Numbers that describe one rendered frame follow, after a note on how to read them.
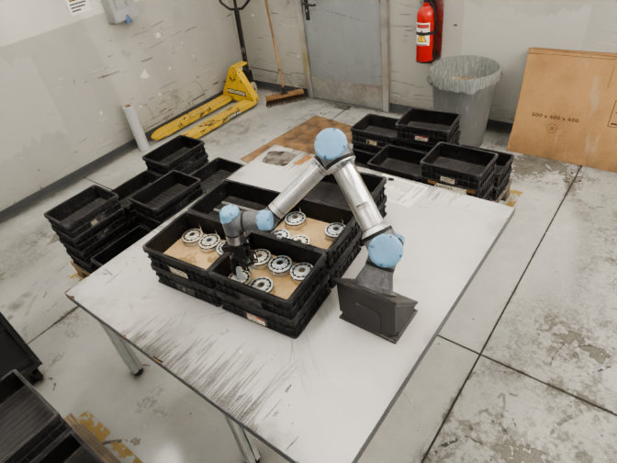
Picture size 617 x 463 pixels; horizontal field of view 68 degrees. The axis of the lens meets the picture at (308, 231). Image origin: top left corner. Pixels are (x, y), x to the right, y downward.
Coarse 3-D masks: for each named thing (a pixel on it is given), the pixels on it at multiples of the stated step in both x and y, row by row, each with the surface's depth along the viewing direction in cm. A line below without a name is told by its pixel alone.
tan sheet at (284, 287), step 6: (294, 264) 198; (252, 270) 198; (258, 270) 198; (264, 270) 197; (252, 276) 195; (258, 276) 195; (264, 276) 194; (270, 276) 194; (288, 276) 193; (276, 282) 190; (282, 282) 190; (288, 282) 190; (276, 288) 188; (282, 288) 187; (288, 288) 187; (294, 288) 186; (276, 294) 185; (282, 294) 185; (288, 294) 184
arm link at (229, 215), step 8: (224, 208) 171; (232, 208) 171; (224, 216) 168; (232, 216) 168; (240, 216) 170; (224, 224) 171; (232, 224) 170; (240, 224) 170; (232, 232) 173; (240, 232) 174
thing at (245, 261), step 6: (246, 240) 180; (234, 246) 177; (240, 246) 177; (246, 246) 178; (234, 252) 184; (240, 252) 181; (246, 252) 180; (252, 252) 184; (234, 258) 182; (240, 258) 181; (246, 258) 180; (252, 258) 183; (240, 264) 185; (246, 264) 183; (252, 264) 184; (246, 270) 182
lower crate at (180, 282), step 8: (160, 272) 209; (160, 280) 218; (168, 280) 213; (176, 280) 208; (184, 280) 201; (176, 288) 212; (184, 288) 208; (192, 288) 204; (200, 288) 198; (208, 288) 194; (192, 296) 207; (200, 296) 205; (208, 296) 199; (216, 296) 197; (216, 304) 201
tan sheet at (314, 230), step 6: (282, 222) 222; (312, 222) 219; (318, 222) 218; (324, 222) 218; (276, 228) 219; (282, 228) 219; (306, 228) 216; (312, 228) 216; (318, 228) 215; (324, 228) 214; (294, 234) 214; (300, 234) 213; (306, 234) 212; (312, 234) 212; (318, 234) 211; (324, 234) 211; (312, 240) 209; (318, 240) 208; (324, 240) 208; (318, 246) 205; (324, 246) 204
